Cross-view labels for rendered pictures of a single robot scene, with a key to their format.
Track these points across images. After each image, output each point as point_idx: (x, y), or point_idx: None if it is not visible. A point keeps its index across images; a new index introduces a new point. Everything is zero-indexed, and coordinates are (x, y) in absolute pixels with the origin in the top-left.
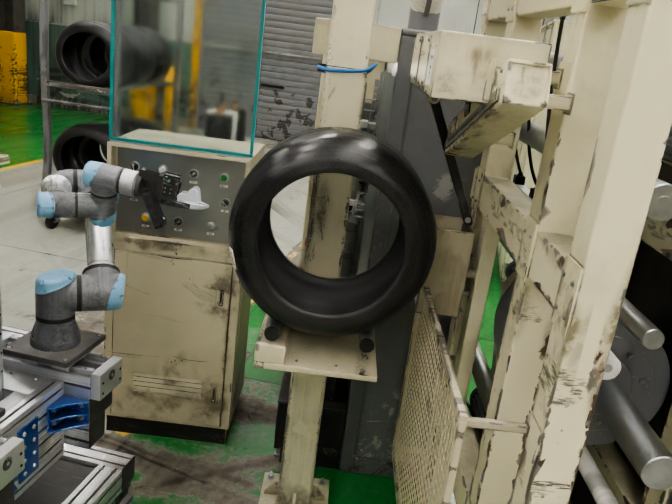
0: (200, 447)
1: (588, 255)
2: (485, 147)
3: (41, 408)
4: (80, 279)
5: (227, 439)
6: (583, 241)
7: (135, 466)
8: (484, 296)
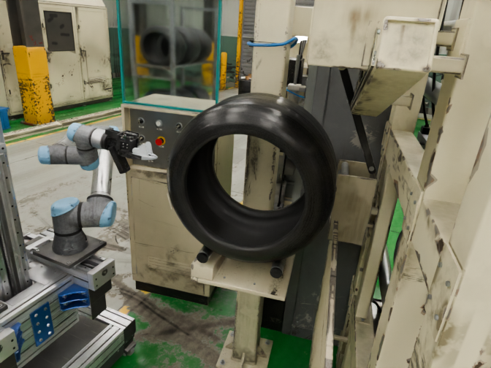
0: (191, 307)
1: (470, 257)
2: (382, 109)
3: (52, 296)
4: (80, 206)
5: (210, 301)
6: (465, 236)
7: (147, 317)
8: (385, 230)
